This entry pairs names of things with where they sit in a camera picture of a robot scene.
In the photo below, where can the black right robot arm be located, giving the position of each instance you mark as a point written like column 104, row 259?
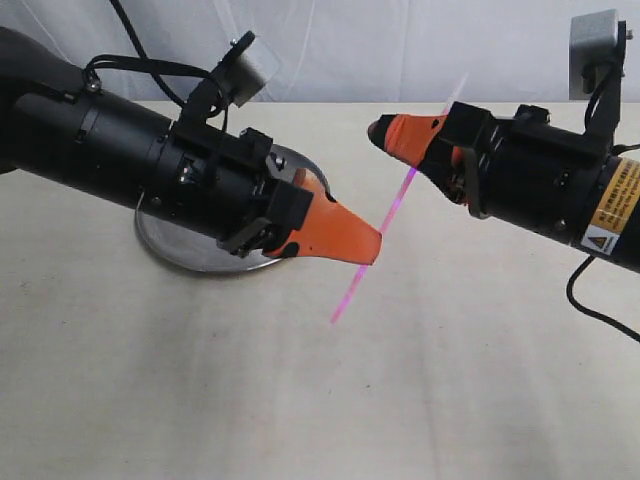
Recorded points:
column 612, row 219

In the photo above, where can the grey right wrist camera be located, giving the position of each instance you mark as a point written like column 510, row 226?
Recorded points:
column 594, row 39

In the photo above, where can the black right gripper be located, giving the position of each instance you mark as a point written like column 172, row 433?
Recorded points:
column 520, row 170

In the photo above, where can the pink glow stick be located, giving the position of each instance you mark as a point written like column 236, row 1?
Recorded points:
column 391, row 213

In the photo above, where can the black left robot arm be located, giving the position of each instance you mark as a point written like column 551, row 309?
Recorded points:
column 60, row 123

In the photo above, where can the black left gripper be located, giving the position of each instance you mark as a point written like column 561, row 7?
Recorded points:
column 245, row 195

